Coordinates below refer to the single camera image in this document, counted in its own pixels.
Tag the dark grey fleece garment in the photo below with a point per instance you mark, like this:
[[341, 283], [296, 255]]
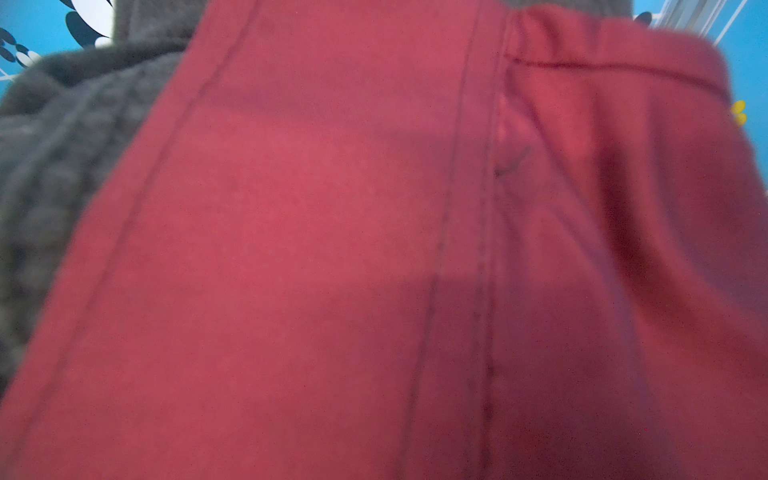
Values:
[[365, 203]]

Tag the maroon red shirt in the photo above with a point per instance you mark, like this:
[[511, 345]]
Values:
[[703, 287]]

